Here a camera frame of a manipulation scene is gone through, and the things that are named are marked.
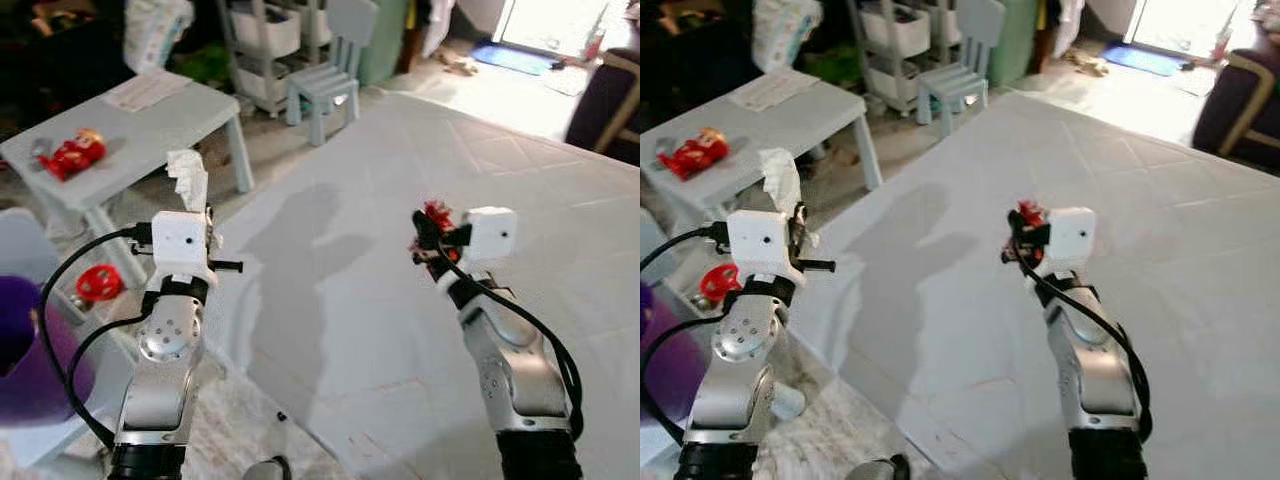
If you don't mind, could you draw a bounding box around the white tissue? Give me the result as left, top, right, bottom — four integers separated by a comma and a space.
166, 149, 210, 217
758, 147, 804, 217

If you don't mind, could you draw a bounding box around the purple plastic bin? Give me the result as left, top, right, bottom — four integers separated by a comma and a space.
0, 275, 97, 428
640, 283, 713, 423

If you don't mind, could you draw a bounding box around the red round toy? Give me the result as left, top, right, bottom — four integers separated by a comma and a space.
74, 264, 127, 304
699, 264, 747, 305

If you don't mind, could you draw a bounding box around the pale blue kids table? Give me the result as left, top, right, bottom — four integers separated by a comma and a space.
640, 68, 886, 246
0, 71, 257, 293

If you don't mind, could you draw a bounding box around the white quilted floor mat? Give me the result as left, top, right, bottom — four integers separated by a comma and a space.
204, 90, 641, 480
792, 90, 1280, 480

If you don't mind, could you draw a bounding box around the red toy figure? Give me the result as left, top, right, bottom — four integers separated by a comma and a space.
658, 127, 731, 182
38, 127, 107, 182

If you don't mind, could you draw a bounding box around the pale blue kids chair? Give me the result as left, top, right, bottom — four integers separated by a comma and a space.
915, 0, 1007, 139
285, 0, 381, 148

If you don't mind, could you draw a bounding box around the white storage trolley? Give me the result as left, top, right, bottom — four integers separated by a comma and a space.
850, 0, 937, 113
219, 0, 337, 118

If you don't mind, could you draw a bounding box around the blue doormat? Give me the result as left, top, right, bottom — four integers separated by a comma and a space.
469, 42, 557, 77
1102, 42, 1192, 78

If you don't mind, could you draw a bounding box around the white printed diaper pack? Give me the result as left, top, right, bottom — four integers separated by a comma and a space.
124, 0, 197, 74
751, 0, 827, 73

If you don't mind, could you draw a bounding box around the green cabinet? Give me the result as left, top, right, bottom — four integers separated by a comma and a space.
359, 0, 412, 87
989, 0, 1042, 87

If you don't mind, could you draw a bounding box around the dark purple armchair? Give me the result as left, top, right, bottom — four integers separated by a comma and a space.
564, 45, 641, 167
1191, 45, 1280, 178

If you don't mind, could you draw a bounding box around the grey robot foot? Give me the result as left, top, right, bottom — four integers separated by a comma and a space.
243, 455, 293, 480
848, 454, 912, 480

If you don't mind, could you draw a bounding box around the dark cluttered shelf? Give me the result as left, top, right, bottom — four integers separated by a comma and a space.
0, 0, 137, 97
640, 0, 763, 103

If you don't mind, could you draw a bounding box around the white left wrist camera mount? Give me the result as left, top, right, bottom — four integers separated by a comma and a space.
727, 210, 802, 288
150, 210, 217, 288

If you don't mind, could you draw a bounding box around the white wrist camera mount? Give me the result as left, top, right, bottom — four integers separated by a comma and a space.
1045, 207, 1097, 273
727, 210, 802, 288
464, 207, 519, 267
150, 210, 217, 288

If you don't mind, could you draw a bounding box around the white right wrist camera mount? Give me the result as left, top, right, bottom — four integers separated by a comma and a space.
464, 207, 519, 267
1045, 207, 1097, 273

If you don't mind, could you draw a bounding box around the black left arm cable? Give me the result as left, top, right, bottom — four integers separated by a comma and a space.
37, 227, 153, 451
640, 227, 731, 447

